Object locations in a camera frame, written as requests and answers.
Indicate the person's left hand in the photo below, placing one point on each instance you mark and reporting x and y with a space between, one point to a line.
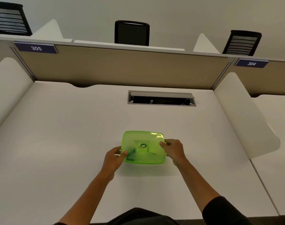
111 163

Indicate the person's right hand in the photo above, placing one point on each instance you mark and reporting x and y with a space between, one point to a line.
175 152

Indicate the person's right thumb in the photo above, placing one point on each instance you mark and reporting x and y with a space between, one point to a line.
164 146

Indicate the person's left thumb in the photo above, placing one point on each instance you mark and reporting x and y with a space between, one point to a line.
123 156

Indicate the green plastic food container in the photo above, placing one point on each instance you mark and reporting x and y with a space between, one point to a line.
143 147

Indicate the person's left forearm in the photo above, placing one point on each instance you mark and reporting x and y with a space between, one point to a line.
82 201

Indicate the person's right forearm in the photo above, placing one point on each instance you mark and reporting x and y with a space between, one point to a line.
204 188

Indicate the person's black clothing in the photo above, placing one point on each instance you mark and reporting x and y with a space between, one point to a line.
137 217

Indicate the white curved side divider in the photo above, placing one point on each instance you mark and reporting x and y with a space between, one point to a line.
205 44
245 114
8 86
49 31

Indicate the beige desk partition panel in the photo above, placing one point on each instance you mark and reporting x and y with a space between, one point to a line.
123 65

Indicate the black mesh office chair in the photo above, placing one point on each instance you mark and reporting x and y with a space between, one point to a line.
132 33

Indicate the dark blue number sign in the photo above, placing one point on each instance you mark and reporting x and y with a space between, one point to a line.
36 48
251 63

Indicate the black striped office chair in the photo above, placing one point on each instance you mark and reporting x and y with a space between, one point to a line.
242 43
8 19

